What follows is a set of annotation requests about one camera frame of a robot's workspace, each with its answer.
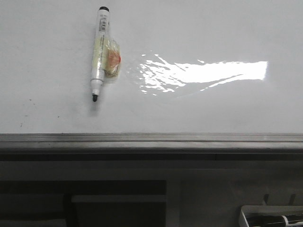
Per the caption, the white taped whiteboard marker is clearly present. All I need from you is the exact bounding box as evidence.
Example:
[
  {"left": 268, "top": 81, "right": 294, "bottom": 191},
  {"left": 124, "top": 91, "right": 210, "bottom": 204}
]
[{"left": 90, "top": 6, "right": 121, "bottom": 102}]

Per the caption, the white tray with markers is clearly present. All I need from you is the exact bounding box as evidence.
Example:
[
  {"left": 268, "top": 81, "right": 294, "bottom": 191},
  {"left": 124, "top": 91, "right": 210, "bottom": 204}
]
[{"left": 239, "top": 205, "right": 303, "bottom": 227}]

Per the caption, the white whiteboard with aluminium frame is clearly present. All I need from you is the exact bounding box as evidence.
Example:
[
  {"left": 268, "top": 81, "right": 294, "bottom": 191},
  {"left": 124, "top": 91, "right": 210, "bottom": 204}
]
[{"left": 0, "top": 0, "right": 303, "bottom": 160}]

